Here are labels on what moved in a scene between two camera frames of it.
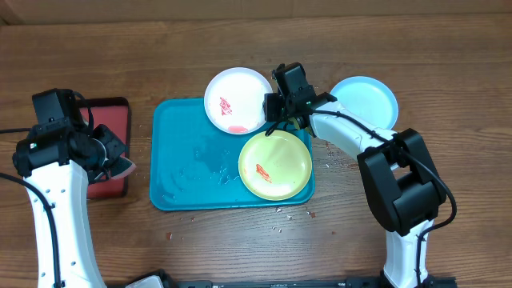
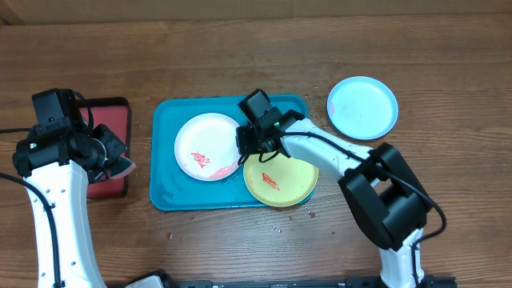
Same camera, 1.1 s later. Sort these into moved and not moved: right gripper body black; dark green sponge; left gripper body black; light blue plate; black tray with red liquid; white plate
Moved: white plate; right gripper body black
Not moved: dark green sponge; black tray with red liquid; left gripper body black; light blue plate
